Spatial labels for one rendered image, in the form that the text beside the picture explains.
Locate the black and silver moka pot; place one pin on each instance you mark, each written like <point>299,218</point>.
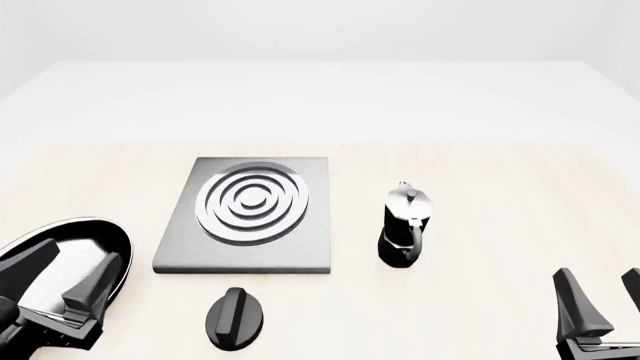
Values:
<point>397,243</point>

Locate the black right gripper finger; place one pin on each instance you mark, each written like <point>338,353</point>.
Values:
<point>580,311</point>
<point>634,287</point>

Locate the grey flat stove plate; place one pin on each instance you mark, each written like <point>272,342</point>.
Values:
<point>185,247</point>

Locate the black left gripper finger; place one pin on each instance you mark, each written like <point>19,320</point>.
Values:
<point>27,268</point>
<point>90,290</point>

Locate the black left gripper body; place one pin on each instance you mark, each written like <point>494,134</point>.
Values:
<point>60,332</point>

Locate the black frying pan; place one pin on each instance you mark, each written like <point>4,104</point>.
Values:
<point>95,234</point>

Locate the round black stove knob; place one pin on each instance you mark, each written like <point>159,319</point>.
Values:
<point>234,322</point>

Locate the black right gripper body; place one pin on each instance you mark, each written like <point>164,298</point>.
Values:
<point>600,350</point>

